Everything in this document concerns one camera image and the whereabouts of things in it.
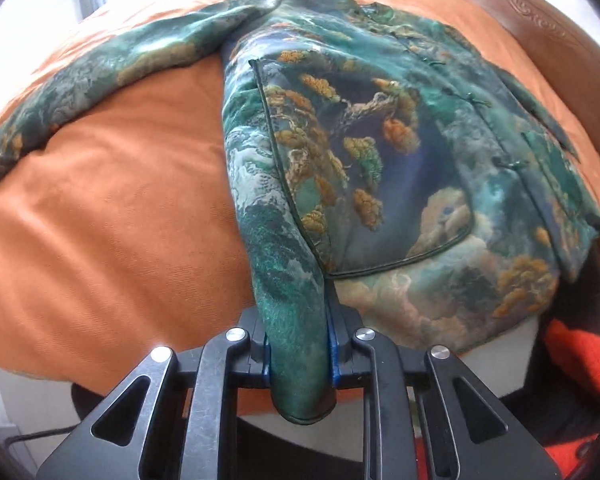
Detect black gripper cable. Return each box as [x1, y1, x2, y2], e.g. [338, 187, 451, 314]
[7, 422, 83, 448]

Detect white mattress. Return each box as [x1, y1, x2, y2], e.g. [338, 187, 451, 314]
[457, 327, 538, 393]

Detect person's black pants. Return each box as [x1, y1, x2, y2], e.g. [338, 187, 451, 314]
[522, 385, 600, 461]

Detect wooden headboard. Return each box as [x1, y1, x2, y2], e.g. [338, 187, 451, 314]
[432, 0, 600, 181]

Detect orange bedspread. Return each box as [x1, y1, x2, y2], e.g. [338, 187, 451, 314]
[0, 0, 600, 418]

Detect green printed jacket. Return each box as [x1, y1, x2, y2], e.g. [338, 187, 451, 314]
[0, 0, 600, 426]

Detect person's orange sweater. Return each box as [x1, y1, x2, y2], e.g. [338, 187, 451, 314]
[414, 435, 600, 480]

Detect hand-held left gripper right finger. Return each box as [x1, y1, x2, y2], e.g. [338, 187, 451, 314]
[325, 292, 563, 480]

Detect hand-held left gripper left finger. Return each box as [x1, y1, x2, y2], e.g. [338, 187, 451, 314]
[35, 307, 275, 480]

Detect person's right forearm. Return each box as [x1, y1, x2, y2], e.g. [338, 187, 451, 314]
[544, 319, 600, 398]

